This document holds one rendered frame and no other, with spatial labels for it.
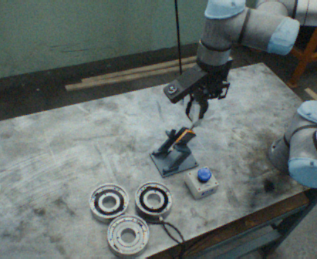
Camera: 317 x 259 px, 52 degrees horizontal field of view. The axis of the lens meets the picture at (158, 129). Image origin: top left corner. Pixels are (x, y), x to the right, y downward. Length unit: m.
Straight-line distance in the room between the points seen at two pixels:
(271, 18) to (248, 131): 0.56
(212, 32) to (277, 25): 0.13
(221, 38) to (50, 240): 0.64
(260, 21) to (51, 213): 0.70
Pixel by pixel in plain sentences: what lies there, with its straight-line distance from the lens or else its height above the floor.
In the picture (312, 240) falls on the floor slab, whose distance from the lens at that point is 2.06.
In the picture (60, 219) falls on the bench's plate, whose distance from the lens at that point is 0.94.
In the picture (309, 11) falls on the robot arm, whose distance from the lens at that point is 0.84.
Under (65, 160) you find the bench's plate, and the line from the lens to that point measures 1.04.
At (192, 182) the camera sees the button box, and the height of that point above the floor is 0.84.
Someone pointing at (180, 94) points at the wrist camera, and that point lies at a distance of 0.78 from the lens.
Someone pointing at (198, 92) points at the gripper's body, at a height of 1.10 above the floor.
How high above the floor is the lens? 1.62
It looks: 47 degrees down
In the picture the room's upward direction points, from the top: 9 degrees clockwise
